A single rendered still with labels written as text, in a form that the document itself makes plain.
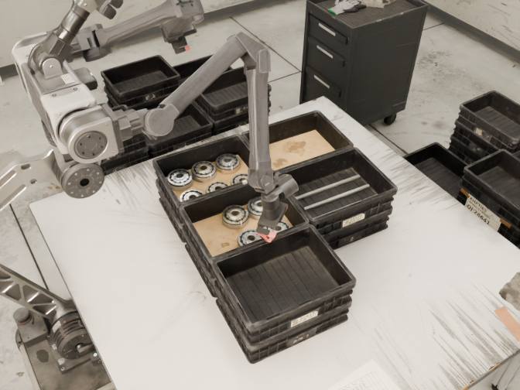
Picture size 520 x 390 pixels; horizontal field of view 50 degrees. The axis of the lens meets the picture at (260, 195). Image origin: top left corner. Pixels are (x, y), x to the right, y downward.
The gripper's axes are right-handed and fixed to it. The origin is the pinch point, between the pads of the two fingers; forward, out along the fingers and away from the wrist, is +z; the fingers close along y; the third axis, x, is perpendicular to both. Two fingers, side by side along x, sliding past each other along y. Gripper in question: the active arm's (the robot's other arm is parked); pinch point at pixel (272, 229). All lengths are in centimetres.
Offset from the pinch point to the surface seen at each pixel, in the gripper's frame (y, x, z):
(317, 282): -7.8, -18.7, 13.2
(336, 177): 47, -10, 22
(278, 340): -32.0, -13.0, 15.2
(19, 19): 169, 271, 77
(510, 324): 7, -86, 30
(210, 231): -0.1, 26.0, 13.3
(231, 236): 0.6, 17.7, 13.6
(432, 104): 231, -35, 138
